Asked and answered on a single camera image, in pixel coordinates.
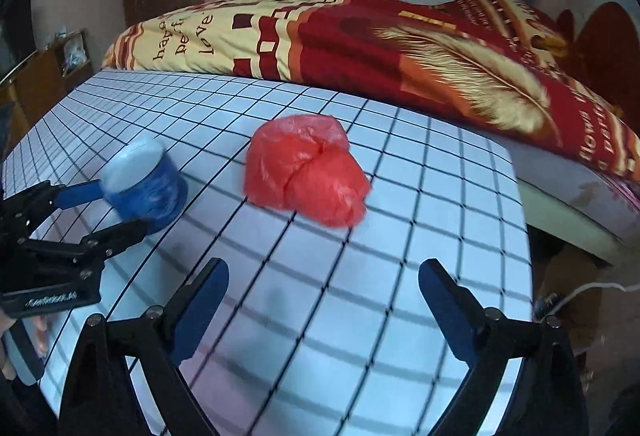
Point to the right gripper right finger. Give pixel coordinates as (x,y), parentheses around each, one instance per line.
(547,396)

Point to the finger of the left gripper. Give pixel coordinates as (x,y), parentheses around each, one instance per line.
(31,206)
(100,240)

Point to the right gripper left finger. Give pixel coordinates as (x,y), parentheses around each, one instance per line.
(98,396)

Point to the blue short paper cup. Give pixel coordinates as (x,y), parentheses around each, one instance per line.
(142,182)

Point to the wooden side cabinet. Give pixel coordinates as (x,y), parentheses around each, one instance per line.
(31,89)

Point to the black television screen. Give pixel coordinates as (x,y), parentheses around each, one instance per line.
(17,35)

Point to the bed with red headboard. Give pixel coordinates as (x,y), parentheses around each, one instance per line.
(596,212)

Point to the red plastic bag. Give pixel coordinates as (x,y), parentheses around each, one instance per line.
(302,163)

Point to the white black grid tablecloth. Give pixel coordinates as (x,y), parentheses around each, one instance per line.
(322,331)

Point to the red yellow feather blanket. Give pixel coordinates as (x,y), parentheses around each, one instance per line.
(498,65)

